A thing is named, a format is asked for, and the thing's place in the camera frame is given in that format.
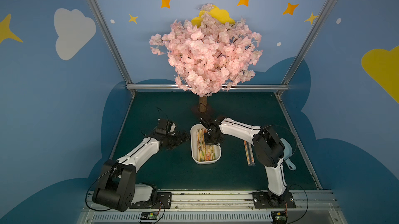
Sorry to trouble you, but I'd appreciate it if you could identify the front aluminium mounting rail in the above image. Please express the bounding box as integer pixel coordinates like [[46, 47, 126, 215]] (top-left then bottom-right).
[[77, 190, 347, 224]]

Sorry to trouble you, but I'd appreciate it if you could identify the wrapped chopsticks panda print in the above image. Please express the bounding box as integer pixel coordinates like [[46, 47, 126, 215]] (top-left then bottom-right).
[[197, 128, 204, 162]]

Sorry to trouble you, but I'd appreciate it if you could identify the chopsticks pair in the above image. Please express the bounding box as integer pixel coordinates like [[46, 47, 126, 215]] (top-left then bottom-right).
[[244, 141, 252, 166], [247, 143, 255, 166]]

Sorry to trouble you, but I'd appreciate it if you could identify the aluminium corner post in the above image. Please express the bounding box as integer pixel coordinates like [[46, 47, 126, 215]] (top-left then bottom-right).
[[276, 0, 338, 99], [86, 0, 132, 88]]

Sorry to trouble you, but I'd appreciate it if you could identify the light blue dustpan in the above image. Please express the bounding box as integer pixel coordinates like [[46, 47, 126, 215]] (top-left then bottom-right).
[[281, 138, 296, 171]]

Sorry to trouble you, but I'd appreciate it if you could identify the left green circuit board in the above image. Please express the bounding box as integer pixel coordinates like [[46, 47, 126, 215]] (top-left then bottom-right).
[[140, 212, 159, 222]]

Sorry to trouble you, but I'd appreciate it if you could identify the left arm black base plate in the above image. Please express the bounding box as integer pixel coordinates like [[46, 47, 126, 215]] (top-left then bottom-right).
[[129, 192, 172, 209]]

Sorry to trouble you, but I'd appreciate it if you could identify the right floor edge rail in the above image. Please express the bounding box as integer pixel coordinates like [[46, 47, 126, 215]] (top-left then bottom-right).
[[274, 93, 323, 190]]

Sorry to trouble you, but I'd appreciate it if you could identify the left aluminium corner post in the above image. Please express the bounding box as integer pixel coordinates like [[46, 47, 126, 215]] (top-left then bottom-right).
[[86, 0, 132, 88]]

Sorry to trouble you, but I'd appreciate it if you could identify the pink cherry blossom tree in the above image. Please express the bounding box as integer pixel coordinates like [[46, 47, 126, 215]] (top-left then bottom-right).
[[149, 4, 262, 106]]

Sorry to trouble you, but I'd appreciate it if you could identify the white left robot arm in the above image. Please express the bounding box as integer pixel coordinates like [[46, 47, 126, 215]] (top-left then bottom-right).
[[92, 119, 190, 212]]

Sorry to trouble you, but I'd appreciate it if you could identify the right black controller board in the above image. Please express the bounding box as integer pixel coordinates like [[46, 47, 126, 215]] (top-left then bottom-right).
[[271, 212, 288, 224]]

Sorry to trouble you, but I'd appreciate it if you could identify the left floor edge rail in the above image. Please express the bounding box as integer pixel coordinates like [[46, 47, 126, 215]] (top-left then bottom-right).
[[109, 95, 135, 159]]

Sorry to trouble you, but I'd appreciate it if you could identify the wrapped chopsticks red print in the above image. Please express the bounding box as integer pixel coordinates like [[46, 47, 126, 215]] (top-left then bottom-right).
[[204, 145, 211, 161]]

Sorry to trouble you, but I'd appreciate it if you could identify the horizontal aluminium back rail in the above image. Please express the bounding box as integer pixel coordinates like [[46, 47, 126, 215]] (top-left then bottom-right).
[[126, 84, 289, 92]]

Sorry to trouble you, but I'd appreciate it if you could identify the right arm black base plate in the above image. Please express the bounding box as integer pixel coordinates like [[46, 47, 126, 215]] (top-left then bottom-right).
[[251, 190, 296, 209]]

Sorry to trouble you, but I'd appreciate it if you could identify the right aluminium corner post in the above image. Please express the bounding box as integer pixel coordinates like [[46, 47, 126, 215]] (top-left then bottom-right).
[[276, 0, 338, 99]]

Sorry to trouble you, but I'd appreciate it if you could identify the floor edge rail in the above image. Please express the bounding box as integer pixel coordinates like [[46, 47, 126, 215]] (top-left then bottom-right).
[[274, 93, 323, 190], [109, 95, 135, 159]]

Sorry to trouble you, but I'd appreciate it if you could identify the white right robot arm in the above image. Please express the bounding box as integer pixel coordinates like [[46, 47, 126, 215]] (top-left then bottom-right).
[[200, 118, 288, 198]]

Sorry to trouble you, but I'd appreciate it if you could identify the white plastic storage box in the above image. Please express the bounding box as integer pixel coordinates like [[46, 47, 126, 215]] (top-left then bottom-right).
[[190, 124, 221, 165]]

